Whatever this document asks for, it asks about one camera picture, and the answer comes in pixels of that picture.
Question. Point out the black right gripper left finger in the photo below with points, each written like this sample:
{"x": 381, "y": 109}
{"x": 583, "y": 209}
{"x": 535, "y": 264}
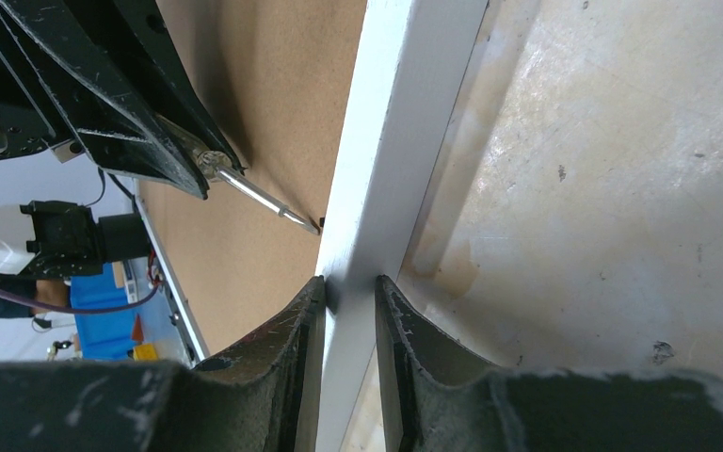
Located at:
{"x": 262, "y": 393}

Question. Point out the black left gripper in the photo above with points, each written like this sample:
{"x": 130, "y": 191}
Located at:
{"x": 106, "y": 74}

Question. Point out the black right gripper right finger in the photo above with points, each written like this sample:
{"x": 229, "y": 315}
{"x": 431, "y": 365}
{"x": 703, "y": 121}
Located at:
{"x": 438, "y": 395}

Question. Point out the silver screwdriver tool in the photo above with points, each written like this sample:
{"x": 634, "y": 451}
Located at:
{"x": 216, "y": 166}

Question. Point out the white picture frame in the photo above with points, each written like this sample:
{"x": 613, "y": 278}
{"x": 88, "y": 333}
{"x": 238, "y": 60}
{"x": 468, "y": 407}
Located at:
{"x": 410, "y": 62}

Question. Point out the brown frame backing board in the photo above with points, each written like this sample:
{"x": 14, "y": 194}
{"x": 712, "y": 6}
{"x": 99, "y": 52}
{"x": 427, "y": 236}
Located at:
{"x": 275, "y": 76}

